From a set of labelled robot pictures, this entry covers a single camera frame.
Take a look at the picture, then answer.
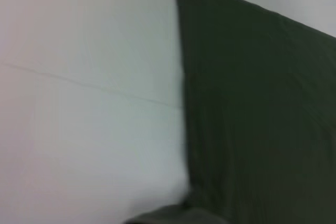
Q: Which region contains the dark green shirt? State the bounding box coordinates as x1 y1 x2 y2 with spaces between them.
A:
125 0 336 224

